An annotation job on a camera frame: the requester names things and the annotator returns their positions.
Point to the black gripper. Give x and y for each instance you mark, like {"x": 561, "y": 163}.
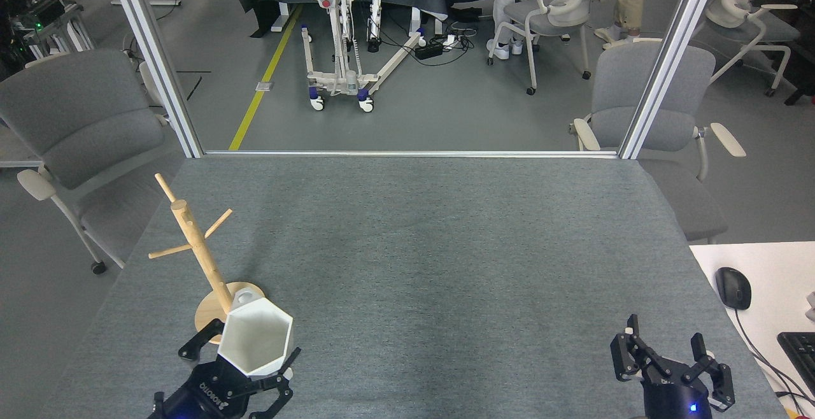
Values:
{"x": 204, "y": 400}
{"x": 672, "y": 403}

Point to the white hexagonal cup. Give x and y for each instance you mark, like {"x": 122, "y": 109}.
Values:
{"x": 258, "y": 336}

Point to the wooden cup rack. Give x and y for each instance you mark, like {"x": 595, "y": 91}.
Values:
{"x": 191, "y": 234}

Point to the equipment rack with electronics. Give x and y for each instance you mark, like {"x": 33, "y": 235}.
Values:
{"x": 38, "y": 14}

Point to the black computer mouse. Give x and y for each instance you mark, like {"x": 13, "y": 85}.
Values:
{"x": 732, "y": 288}

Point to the black keyboard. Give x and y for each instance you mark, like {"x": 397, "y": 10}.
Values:
{"x": 801, "y": 352}

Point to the yellow floor tape line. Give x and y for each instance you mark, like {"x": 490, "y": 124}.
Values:
{"x": 255, "y": 104}

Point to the silver aluminium crossbar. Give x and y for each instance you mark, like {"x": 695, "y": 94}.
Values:
{"x": 407, "y": 153}

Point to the grey floor socket plate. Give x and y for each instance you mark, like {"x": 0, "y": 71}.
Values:
{"x": 265, "y": 86}

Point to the white stand on wheels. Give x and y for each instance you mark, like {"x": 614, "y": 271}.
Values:
{"x": 349, "y": 81}

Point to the black power strip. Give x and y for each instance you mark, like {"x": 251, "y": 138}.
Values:
{"x": 428, "y": 51}

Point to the white mesh-back office chair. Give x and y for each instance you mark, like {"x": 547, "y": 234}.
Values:
{"x": 547, "y": 21}

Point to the grey chair with white frame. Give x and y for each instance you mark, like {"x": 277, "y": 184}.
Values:
{"x": 76, "y": 113}
{"x": 617, "y": 107}

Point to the silver aluminium post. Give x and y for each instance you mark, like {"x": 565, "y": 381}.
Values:
{"x": 672, "y": 56}
{"x": 156, "y": 56}

